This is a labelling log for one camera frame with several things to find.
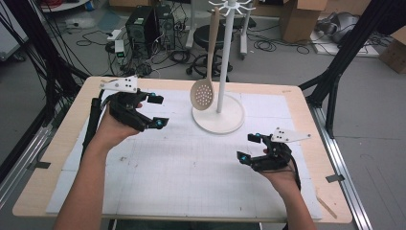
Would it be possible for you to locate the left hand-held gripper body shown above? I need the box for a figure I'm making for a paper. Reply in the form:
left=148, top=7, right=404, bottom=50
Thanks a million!
left=99, top=75, right=151, bottom=133

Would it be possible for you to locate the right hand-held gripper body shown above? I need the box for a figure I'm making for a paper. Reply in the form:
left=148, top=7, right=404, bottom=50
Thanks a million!
left=250, top=126, right=312, bottom=173

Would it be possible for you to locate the white utensil rack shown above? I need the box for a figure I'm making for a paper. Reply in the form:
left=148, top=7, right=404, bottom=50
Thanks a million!
left=192, top=0, right=258, bottom=135

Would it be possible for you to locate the beige slotted spoon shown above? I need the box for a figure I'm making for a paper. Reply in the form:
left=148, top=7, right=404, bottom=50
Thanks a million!
left=190, top=6, right=221, bottom=112

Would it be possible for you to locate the person's right hand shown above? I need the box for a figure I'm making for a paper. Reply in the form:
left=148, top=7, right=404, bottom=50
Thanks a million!
left=259, top=160, right=302, bottom=196

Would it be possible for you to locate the person's left hand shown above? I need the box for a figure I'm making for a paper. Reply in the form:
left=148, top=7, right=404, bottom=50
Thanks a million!
left=93, top=103, right=144, bottom=150

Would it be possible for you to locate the small white box device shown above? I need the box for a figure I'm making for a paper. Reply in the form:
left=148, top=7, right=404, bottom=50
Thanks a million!
left=114, top=39, right=126, bottom=59

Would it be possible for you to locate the white grid mat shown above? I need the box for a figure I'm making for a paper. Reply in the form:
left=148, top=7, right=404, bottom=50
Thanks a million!
left=45, top=86, right=323, bottom=221

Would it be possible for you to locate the white power strip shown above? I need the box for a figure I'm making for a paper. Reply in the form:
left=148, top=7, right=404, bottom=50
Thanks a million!
left=106, top=29, right=123, bottom=42

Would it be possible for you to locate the black tape strip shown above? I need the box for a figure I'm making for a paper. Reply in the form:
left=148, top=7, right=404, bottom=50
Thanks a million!
left=30, top=161, right=52, bottom=171
left=325, top=173, right=346, bottom=184

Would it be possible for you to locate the large black computer tower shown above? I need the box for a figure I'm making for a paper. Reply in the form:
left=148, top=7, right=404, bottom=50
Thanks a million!
left=124, top=6, right=158, bottom=59

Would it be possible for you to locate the slim black computer tower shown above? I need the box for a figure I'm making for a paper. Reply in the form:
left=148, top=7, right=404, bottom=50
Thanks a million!
left=154, top=4, right=177, bottom=51

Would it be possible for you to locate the thin wooden stick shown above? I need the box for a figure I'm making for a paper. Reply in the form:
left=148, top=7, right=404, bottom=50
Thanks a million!
left=315, top=195, right=338, bottom=220

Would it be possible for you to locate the black round stool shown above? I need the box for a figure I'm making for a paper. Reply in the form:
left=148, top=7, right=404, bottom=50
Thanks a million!
left=185, top=24, right=235, bottom=81

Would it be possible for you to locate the white stand leg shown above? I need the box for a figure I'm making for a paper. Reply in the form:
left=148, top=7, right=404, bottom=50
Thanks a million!
left=238, top=6, right=251, bottom=61
left=185, top=0, right=198, bottom=50

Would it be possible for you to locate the white round table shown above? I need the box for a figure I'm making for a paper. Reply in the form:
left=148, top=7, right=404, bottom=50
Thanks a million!
left=38, top=0, right=91, bottom=13

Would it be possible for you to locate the tall cardboard box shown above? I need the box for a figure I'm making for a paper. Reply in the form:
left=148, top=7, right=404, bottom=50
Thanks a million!
left=280, top=0, right=328, bottom=44

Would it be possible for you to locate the white flat floor board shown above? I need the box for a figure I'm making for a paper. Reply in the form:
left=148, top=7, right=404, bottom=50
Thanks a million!
left=309, top=30, right=381, bottom=59

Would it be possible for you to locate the grey bundled bag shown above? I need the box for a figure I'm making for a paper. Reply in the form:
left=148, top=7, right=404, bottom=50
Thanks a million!
left=315, top=11, right=361, bottom=44

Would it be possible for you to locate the low cardboard box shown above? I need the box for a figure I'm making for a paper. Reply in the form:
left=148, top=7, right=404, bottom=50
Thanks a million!
left=378, top=26, right=406, bottom=75

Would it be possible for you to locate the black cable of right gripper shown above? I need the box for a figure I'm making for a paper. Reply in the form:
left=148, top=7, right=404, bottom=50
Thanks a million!
left=287, top=155, right=303, bottom=192

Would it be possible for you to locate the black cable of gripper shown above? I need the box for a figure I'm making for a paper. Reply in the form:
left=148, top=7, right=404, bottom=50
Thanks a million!
left=287, top=155, right=303, bottom=192
left=80, top=89, right=107, bottom=161

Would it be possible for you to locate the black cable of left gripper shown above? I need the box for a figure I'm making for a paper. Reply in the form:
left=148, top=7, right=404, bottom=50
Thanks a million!
left=80, top=89, right=107, bottom=161

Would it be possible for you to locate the aluminium rail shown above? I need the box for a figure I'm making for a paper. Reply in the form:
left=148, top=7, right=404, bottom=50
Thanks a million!
left=308, top=104, right=373, bottom=230
left=0, top=124, right=55, bottom=210

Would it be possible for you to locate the black coiled floor cable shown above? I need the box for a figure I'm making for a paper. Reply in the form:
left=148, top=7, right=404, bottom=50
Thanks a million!
left=247, top=32, right=311, bottom=56

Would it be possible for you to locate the black frame strut with cables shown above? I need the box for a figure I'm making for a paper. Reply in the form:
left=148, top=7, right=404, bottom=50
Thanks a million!
left=2, top=0, right=91, bottom=123

